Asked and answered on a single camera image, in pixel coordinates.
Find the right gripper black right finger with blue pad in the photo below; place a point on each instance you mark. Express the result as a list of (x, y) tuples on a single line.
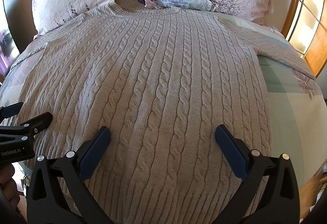
[(268, 192)]

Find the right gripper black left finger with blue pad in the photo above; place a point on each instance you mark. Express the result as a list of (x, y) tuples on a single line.
[(57, 192)]

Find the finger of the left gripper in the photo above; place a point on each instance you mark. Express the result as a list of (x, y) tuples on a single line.
[(10, 110), (37, 124)]

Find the beige cable knit sweater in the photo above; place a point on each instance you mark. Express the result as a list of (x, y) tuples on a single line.
[(161, 81)]

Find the person's left hand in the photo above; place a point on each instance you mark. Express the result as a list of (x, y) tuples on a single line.
[(9, 185)]

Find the window with curtain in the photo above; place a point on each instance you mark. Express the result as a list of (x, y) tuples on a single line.
[(8, 49)]

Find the wooden framed sliding door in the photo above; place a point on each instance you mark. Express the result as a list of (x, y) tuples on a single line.
[(305, 29)]

